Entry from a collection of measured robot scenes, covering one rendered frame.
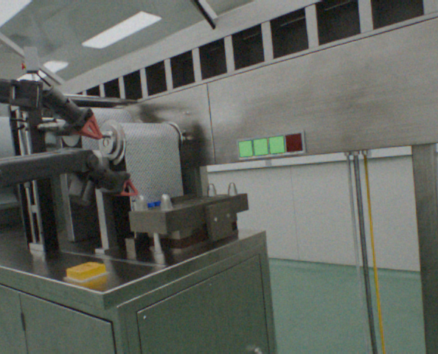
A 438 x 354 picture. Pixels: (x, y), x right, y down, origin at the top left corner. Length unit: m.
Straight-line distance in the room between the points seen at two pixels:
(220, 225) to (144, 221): 0.24
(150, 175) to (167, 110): 0.36
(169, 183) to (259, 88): 0.44
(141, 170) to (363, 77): 0.72
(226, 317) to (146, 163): 0.55
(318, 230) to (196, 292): 2.83
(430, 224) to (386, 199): 2.29
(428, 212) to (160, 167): 0.84
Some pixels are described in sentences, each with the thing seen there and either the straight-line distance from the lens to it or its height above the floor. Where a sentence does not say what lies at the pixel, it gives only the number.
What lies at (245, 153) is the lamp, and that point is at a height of 1.17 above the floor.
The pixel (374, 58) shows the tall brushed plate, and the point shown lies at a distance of 1.10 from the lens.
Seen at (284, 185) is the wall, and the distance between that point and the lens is 3.87.
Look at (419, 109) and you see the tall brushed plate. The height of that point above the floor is 1.23.
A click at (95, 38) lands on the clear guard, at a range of 1.78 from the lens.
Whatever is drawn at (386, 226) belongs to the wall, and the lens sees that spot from 3.56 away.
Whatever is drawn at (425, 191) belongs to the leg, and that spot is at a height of 1.00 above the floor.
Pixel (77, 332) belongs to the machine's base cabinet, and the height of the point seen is 0.76.
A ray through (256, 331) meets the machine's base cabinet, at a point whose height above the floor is 0.58.
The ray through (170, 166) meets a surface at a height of 1.15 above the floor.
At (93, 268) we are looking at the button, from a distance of 0.97.
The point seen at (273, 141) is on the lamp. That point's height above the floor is 1.20.
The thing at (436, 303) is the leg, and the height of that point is 0.67.
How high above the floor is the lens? 1.15
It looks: 3 degrees down
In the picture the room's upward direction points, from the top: 6 degrees counter-clockwise
